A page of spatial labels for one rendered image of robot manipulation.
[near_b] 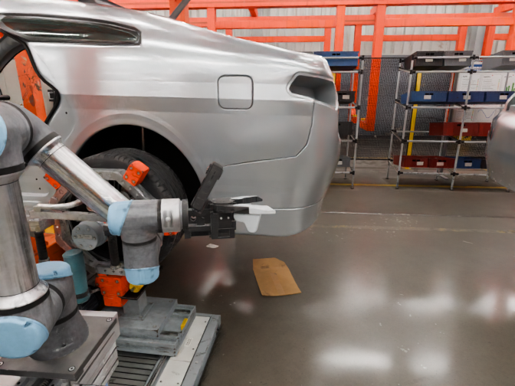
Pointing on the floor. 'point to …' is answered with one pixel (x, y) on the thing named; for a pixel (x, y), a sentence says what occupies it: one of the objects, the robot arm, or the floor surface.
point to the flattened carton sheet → (273, 277)
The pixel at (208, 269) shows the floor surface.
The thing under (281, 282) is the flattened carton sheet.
